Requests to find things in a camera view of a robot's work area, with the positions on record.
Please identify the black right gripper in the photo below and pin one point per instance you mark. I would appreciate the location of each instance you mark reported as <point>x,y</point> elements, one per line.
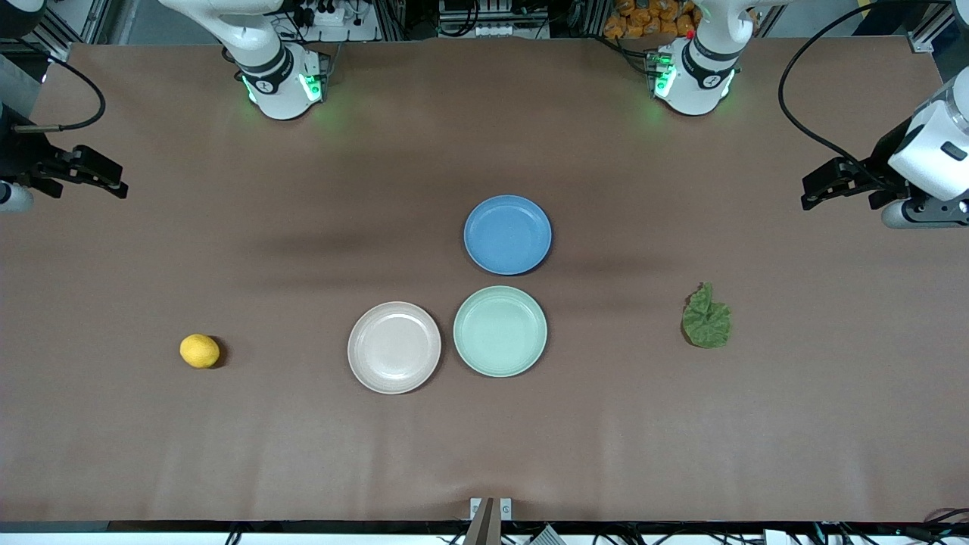
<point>23,160</point>

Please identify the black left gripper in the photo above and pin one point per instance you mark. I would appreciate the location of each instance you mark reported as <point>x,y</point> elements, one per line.
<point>880,163</point>

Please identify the green lettuce leaf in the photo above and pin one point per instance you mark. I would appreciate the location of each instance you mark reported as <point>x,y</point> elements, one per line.
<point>706,322</point>

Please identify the yellow lemon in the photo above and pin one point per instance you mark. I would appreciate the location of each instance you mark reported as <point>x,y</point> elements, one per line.
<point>199,351</point>

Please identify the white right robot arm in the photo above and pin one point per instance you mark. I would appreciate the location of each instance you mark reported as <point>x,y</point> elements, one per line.
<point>280,79</point>

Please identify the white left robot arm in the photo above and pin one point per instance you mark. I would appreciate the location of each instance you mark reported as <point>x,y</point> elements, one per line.
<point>700,76</point>

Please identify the grey panel beside table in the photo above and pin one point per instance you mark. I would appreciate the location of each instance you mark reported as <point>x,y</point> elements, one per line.
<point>15,79</point>

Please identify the bag of orange fruit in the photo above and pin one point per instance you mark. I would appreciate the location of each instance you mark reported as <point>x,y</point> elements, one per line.
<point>651,19</point>

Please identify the white power strip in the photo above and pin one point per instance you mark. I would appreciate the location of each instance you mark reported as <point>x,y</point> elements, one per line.
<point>329,17</point>

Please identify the blue plate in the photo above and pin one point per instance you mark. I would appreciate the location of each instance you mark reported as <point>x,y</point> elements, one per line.
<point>507,235</point>

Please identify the beige plate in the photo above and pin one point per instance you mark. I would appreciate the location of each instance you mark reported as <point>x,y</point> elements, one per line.
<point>394,348</point>

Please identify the light green plate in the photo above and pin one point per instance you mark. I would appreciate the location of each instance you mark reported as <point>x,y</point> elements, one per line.
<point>500,331</point>

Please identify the aluminium frame profile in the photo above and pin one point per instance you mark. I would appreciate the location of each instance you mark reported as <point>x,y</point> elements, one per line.
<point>933,32</point>
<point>91,21</point>

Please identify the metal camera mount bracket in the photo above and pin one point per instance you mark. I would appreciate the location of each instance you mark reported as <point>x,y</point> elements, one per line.
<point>490,518</point>

